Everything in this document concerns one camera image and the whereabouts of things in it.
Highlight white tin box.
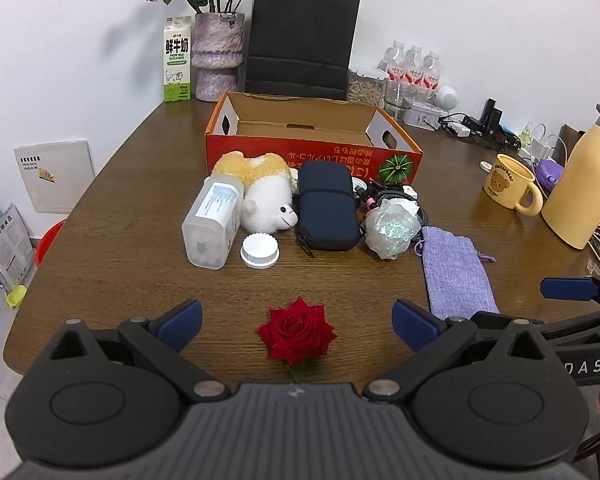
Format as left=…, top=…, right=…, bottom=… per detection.
left=402, top=101, right=441, bottom=132

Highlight yellow bear mug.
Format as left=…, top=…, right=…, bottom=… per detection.
left=482, top=153, right=544, bottom=217

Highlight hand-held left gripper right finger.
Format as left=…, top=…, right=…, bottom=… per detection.
left=362, top=299, right=548, bottom=403

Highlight white flat panel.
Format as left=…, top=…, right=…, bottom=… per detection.
left=14, top=140, right=97, bottom=214

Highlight clear cotton swab jar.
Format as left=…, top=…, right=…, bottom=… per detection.
left=181, top=174, right=245, bottom=271

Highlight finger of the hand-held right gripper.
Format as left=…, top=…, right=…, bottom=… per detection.
left=540, top=272, right=600, bottom=308
left=470, top=307, right=600, bottom=348

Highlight brown paper bag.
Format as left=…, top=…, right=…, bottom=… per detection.
left=560, top=122, right=588, bottom=166

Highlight yellow thermos jug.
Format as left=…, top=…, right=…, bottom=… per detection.
left=541, top=101, right=600, bottom=250

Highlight black upright device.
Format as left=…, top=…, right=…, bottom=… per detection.
left=482, top=99, right=503, bottom=133

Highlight red label water bottle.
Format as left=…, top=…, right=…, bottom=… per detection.
left=422, top=51, right=442, bottom=91
left=404, top=45, right=425, bottom=86
left=378, top=40, right=406, bottom=83

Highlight white ridged jar lid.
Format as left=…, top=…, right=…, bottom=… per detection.
left=240, top=231, right=281, bottom=269

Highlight red bucket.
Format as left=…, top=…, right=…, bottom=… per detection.
left=34, top=219, right=67, bottom=267

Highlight navy zip pouch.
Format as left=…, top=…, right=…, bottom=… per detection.
left=296, top=160, right=362, bottom=258

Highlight clear glass cup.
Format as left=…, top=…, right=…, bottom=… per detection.
left=384, top=80, right=413, bottom=118

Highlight black cables and chargers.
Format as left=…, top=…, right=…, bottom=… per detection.
left=440, top=112, right=520, bottom=150

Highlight purple ceramic vase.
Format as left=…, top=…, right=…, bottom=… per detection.
left=190, top=11, right=246, bottom=102

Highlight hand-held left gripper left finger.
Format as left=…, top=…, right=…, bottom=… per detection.
left=50, top=299, right=231, bottom=403

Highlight white round speaker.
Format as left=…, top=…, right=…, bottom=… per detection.
left=435, top=85, right=459, bottom=110

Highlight black cable bundle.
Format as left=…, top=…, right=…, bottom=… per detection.
left=352, top=180, right=431, bottom=228

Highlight iridescent bath pouf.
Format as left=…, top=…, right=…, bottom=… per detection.
left=364, top=199, right=421, bottom=261

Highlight red rose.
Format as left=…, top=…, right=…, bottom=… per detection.
left=256, top=296, right=338, bottom=386

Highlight small purple case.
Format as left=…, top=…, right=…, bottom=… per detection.
left=535, top=157, right=563, bottom=191

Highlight blue and white boxes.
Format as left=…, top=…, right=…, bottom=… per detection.
left=0, top=203, right=36, bottom=291

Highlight red cardboard box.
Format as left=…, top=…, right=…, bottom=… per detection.
left=204, top=91, right=423, bottom=186

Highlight white and yellow plush toy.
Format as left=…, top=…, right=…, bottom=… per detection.
left=212, top=151, right=301, bottom=234

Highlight white and green milk carton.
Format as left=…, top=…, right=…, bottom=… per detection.
left=161, top=16, right=193, bottom=103

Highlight clear seed container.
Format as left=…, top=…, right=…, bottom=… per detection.
left=347, top=66, right=388, bottom=107

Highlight black paper bag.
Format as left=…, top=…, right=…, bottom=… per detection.
left=243, top=0, right=361, bottom=102

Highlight purple drawstring pouch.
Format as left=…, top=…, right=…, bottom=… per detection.
left=414, top=226, right=501, bottom=318

